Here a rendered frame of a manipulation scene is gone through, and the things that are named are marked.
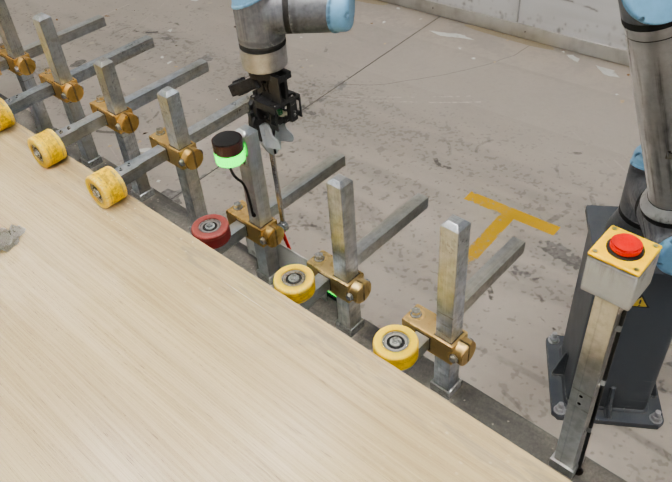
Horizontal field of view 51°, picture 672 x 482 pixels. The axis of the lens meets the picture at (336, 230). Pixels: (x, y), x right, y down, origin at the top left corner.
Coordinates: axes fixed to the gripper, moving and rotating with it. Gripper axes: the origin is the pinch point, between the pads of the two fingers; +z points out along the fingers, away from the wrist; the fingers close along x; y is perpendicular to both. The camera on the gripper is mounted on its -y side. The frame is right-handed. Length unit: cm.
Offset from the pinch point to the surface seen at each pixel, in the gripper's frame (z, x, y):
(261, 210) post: 9.9, -8.5, 3.9
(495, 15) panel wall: 91, 256, -98
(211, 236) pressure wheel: 10.5, -20.3, 1.2
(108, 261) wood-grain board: 11.0, -38.1, -10.5
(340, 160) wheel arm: 15.5, 21.2, -0.3
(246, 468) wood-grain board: 12, -52, 46
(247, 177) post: 1.1, -9.5, 2.6
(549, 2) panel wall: 77, 257, -68
